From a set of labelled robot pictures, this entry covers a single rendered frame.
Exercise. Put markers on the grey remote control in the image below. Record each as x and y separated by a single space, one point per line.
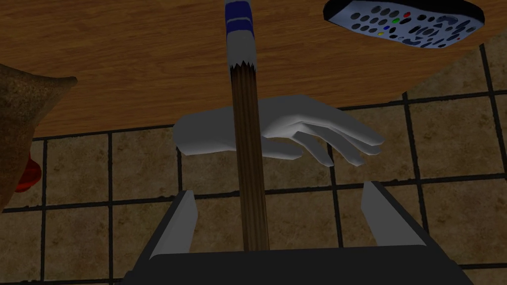
404 23

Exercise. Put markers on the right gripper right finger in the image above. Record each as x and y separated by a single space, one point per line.
390 221

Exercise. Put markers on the red round object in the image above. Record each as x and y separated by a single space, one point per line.
29 176

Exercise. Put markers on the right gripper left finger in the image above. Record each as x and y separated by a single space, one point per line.
180 227

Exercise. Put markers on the brown stick with blue-grey end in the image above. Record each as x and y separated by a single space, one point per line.
246 130

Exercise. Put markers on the brown rough sack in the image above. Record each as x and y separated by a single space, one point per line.
20 122

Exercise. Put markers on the brown wooden table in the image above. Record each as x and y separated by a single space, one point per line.
130 59

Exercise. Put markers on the white glove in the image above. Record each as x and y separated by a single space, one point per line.
289 122

